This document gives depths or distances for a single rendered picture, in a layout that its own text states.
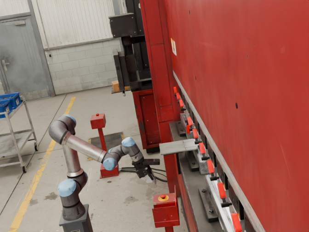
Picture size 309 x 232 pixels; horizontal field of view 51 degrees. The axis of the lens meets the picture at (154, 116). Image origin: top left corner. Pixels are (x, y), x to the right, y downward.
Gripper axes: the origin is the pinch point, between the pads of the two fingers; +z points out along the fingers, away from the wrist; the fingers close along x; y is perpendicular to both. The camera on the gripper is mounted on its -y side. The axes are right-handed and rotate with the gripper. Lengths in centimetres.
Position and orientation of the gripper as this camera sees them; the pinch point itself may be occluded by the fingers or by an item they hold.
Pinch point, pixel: (156, 181)
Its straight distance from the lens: 220.5
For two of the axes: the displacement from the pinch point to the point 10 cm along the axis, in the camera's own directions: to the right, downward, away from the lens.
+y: -8.8, 4.4, 1.8
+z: 4.8, 8.3, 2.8
